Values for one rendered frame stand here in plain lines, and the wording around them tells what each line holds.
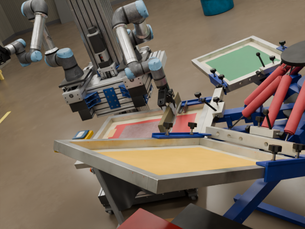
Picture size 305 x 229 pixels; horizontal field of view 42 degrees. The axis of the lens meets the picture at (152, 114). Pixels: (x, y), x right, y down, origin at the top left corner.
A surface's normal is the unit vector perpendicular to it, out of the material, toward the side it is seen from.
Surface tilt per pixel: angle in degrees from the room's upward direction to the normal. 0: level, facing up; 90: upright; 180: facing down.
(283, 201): 0
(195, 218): 0
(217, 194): 0
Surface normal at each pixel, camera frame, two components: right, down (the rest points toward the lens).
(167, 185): 0.64, 0.13
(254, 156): -0.76, -0.02
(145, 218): -0.32, -0.85
